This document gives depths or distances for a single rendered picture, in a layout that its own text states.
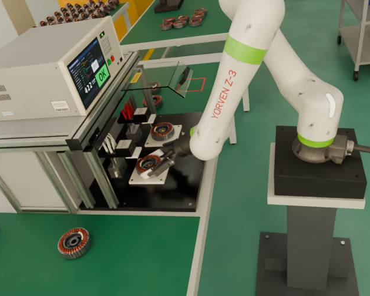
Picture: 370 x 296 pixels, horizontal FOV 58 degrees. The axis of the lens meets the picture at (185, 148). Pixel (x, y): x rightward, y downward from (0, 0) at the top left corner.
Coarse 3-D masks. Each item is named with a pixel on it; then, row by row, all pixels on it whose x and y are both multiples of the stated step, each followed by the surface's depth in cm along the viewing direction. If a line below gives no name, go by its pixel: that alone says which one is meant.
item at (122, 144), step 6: (120, 144) 133; (126, 144) 132; (132, 144) 133; (120, 150) 131; (126, 150) 130; (132, 150) 132; (138, 150) 134; (102, 156) 134; (108, 156) 134; (114, 156) 133; (120, 156) 132; (126, 156) 132; (132, 156) 132; (138, 156) 132
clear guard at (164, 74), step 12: (132, 72) 151; (144, 72) 148; (156, 72) 146; (168, 72) 143; (180, 72) 146; (192, 72) 152; (132, 84) 141; (144, 84) 139; (156, 84) 137; (168, 84) 135
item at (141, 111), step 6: (138, 108) 153; (144, 108) 152; (138, 114) 149; (144, 114) 148; (150, 114) 154; (120, 120) 152; (126, 120) 151; (132, 120) 151; (138, 120) 150; (144, 120) 150; (150, 120) 150; (132, 126) 157
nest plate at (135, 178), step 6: (144, 168) 140; (168, 168) 138; (132, 174) 138; (138, 174) 138; (162, 174) 135; (132, 180) 136; (138, 180) 135; (144, 180) 134; (150, 180) 134; (156, 180) 133; (162, 180) 132
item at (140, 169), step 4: (144, 156) 141; (148, 156) 140; (152, 156) 140; (156, 156) 139; (140, 160) 139; (144, 160) 139; (148, 160) 140; (152, 160) 140; (156, 160) 137; (160, 160) 137; (136, 164) 137; (140, 164) 137; (144, 164) 140; (152, 164) 137; (156, 164) 135; (136, 168) 136; (140, 168) 135; (148, 168) 137; (140, 172) 134; (140, 176) 136
